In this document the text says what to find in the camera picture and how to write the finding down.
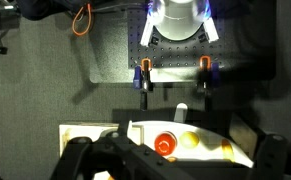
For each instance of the white round table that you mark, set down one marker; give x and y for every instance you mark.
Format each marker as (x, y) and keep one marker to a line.
(176, 140)

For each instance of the right purple orange clamp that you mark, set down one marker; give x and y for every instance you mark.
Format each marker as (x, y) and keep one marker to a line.
(208, 80)

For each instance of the left purple orange clamp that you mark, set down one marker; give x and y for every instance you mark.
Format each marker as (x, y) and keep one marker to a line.
(142, 81)

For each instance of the red plastic apple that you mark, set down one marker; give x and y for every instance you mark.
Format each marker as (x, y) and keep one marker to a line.
(165, 143)

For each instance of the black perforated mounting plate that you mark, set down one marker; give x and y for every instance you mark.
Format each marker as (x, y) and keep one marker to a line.
(245, 50)

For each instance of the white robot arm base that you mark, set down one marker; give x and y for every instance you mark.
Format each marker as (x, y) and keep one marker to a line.
(178, 20)

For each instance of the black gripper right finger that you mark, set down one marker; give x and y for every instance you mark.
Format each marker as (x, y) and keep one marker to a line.
(270, 159)

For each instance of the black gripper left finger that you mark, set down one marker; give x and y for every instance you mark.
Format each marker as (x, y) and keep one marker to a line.
(82, 159)

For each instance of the yellow plastic lemon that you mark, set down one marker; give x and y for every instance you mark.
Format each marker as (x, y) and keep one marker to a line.
(189, 140)

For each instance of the purple orange clamp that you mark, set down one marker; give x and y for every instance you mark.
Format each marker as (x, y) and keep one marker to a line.
(208, 80)
(142, 81)

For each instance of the wooden crate tray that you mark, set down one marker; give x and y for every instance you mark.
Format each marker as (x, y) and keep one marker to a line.
(93, 131)

